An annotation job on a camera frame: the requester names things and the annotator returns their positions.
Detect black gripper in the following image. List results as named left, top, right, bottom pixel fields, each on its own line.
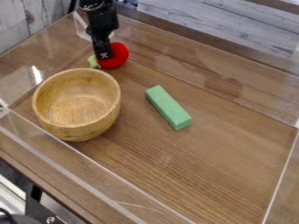
left=78, top=0, right=118, bottom=60

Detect red plush tomato green stem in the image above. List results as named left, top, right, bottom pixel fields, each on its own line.
left=88, top=42, right=129, bottom=69

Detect wooden bowl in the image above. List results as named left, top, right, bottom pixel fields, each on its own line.
left=31, top=68, right=120, bottom=142

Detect green rectangular block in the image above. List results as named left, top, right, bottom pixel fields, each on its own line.
left=144, top=85, right=192, bottom=131

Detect clear acrylic tray walls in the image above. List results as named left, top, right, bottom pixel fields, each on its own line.
left=0, top=13, right=299, bottom=224

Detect black metal table bracket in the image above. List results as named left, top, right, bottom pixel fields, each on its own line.
left=23, top=185, right=66, bottom=224

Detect black cable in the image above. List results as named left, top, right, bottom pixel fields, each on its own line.
left=0, top=207, right=18, bottom=224

